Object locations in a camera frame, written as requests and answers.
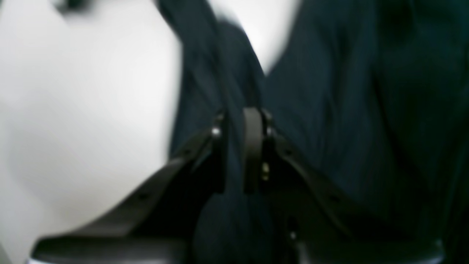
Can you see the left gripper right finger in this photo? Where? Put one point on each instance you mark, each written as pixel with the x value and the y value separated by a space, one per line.
pixel 316 222

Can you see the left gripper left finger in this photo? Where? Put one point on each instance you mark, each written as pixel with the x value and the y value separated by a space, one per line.
pixel 155 224

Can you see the dark navy t-shirt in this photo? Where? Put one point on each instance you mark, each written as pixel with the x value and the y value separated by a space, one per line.
pixel 373 93

